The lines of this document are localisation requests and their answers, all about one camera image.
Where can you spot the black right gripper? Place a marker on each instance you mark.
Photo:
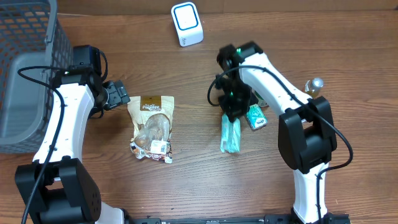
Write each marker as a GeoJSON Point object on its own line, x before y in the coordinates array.
{"type": "Point", "coordinates": [234, 109]}

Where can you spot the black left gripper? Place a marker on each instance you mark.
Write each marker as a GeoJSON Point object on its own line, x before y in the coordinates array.
{"type": "Point", "coordinates": [119, 94]}

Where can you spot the small teal white box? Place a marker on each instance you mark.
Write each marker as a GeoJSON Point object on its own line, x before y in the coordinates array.
{"type": "Point", "coordinates": [256, 117]}

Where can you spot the teal tissue pack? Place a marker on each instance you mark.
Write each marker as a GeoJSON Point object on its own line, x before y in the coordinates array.
{"type": "Point", "coordinates": [230, 135]}

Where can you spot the yellow liquid bottle silver cap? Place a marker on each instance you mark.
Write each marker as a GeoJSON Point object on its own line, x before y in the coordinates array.
{"type": "Point", "coordinates": [313, 87]}

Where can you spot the brown snack packet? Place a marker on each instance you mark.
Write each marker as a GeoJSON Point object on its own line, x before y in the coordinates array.
{"type": "Point", "coordinates": [152, 118]}

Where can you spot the green lid white jar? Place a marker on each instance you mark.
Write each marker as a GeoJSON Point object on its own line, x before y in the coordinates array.
{"type": "Point", "coordinates": [261, 102]}

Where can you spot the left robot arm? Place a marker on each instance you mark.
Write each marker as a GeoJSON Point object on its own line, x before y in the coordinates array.
{"type": "Point", "coordinates": [56, 187]}

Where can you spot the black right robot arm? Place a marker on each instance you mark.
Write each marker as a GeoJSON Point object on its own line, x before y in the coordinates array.
{"type": "Point", "coordinates": [306, 134]}

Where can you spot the white barcode scanner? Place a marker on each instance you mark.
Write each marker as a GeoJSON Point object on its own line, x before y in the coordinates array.
{"type": "Point", "coordinates": [187, 23]}

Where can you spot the grey plastic shopping basket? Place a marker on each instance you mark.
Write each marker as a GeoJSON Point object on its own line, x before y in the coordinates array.
{"type": "Point", "coordinates": [31, 36]}

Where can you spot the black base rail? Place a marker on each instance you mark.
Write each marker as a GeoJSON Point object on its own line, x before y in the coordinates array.
{"type": "Point", "coordinates": [267, 219]}

